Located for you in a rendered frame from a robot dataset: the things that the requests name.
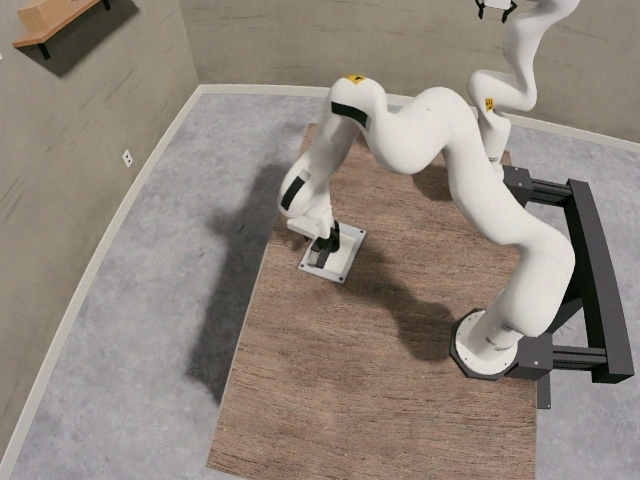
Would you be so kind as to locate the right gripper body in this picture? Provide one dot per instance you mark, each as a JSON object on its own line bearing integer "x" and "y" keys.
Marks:
{"x": 499, "y": 4}

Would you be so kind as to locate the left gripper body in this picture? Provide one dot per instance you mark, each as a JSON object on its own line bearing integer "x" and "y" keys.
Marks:
{"x": 324, "y": 223}

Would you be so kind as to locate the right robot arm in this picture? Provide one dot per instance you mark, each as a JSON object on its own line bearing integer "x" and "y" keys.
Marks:
{"x": 491, "y": 89}

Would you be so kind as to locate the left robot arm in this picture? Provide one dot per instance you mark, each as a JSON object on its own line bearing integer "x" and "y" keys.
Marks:
{"x": 406, "y": 142}

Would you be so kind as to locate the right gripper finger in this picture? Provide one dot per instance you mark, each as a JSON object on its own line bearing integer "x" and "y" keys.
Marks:
{"x": 506, "y": 12}
{"x": 481, "y": 8}

